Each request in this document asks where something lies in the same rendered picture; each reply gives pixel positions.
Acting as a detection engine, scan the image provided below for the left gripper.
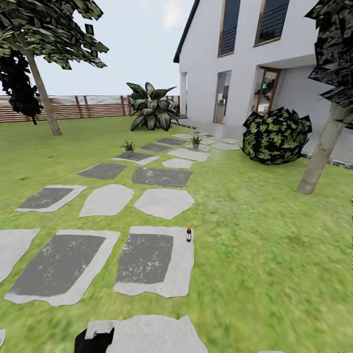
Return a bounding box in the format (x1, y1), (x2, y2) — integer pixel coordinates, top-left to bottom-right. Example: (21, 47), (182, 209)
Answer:
(74, 327), (114, 353)

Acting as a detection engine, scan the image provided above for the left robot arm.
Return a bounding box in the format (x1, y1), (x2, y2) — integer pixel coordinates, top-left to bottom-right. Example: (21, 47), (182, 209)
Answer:
(74, 319), (114, 353)

